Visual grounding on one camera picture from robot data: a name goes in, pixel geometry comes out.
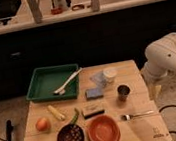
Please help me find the silver fork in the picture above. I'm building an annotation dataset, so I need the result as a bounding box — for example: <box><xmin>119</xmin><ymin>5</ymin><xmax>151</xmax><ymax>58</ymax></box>
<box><xmin>121</xmin><ymin>110</ymin><xmax>154</xmax><ymax>121</ymax></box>

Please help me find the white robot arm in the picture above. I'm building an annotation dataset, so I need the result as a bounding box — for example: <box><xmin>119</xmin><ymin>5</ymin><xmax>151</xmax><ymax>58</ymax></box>
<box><xmin>140</xmin><ymin>32</ymin><xmax>176</xmax><ymax>100</ymax></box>

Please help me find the blue sponge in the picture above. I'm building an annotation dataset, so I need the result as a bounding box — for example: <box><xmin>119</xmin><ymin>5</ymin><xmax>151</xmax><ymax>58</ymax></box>
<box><xmin>85</xmin><ymin>87</ymin><xmax>104</xmax><ymax>99</ymax></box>

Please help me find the orange fruit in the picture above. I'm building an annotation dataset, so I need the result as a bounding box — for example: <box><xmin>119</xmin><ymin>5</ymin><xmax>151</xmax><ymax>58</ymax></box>
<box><xmin>36</xmin><ymin>117</ymin><xmax>50</xmax><ymax>132</ymax></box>

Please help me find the red bowl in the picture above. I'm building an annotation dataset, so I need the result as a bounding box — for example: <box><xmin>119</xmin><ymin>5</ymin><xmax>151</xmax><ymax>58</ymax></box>
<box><xmin>87</xmin><ymin>115</ymin><xmax>121</xmax><ymax>141</ymax></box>

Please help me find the green plastic tray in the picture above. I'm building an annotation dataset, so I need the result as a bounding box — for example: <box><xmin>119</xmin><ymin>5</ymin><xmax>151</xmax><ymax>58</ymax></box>
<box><xmin>26</xmin><ymin>63</ymin><xmax>79</xmax><ymax>103</ymax></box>

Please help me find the dark metal cup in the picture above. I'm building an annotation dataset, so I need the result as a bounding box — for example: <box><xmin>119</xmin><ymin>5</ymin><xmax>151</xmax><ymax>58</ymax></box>
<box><xmin>117</xmin><ymin>84</ymin><xmax>130</xmax><ymax>102</ymax></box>

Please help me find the clear plastic bag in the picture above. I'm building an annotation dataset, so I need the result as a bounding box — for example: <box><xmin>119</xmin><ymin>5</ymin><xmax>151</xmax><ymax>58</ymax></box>
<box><xmin>90</xmin><ymin>71</ymin><xmax>107</xmax><ymax>88</ymax></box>

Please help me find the white dish brush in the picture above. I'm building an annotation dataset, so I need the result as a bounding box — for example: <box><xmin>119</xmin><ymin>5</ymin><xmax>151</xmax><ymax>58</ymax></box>
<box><xmin>53</xmin><ymin>67</ymin><xmax>82</xmax><ymax>95</ymax></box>

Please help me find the yellow corn cob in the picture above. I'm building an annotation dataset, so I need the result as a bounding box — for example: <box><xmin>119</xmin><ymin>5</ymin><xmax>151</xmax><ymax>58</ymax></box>
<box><xmin>47</xmin><ymin>105</ymin><xmax>66</xmax><ymax>121</ymax></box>

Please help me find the white lidded cup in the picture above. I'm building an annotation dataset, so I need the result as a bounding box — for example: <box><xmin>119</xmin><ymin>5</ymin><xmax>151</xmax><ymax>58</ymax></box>
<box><xmin>103</xmin><ymin>67</ymin><xmax>117</xmax><ymax>83</ymax></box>

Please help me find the red round object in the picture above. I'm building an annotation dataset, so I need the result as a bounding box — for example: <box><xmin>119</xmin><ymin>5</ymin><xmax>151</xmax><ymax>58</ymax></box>
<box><xmin>51</xmin><ymin>7</ymin><xmax>63</xmax><ymax>15</ymax></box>

